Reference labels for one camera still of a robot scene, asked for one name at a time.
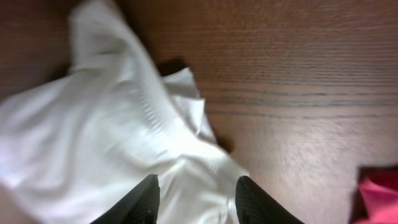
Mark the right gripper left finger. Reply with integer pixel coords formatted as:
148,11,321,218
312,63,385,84
91,174,160,224

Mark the red printed t-shirt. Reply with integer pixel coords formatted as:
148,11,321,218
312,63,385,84
354,170,397,224

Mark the white graphic t-shirt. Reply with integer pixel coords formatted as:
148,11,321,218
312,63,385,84
1,1,246,223

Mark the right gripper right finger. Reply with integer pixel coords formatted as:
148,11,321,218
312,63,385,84
235,176,303,224

